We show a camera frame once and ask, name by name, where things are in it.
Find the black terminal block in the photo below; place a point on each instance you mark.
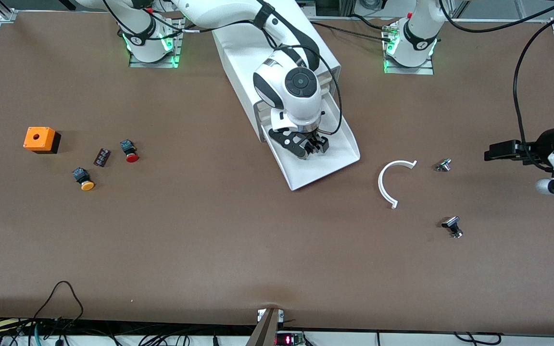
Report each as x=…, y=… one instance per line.
x=102, y=157

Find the red push button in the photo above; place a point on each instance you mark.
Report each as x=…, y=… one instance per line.
x=132, y=156

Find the red LED display device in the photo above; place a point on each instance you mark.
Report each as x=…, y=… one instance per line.
x=289, y=340

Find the black-topped knob switch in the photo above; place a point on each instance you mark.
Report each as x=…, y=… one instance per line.
x=451, y=223

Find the orange and black button box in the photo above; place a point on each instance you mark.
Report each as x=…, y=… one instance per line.
x=41, y=138

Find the white curved plastic clip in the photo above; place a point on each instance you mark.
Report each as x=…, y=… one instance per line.
x=381, y=185

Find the yellow push button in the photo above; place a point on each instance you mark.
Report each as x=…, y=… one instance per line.
x=87, y=185

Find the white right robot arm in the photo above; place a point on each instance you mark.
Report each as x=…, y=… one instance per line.
x=229, y=14

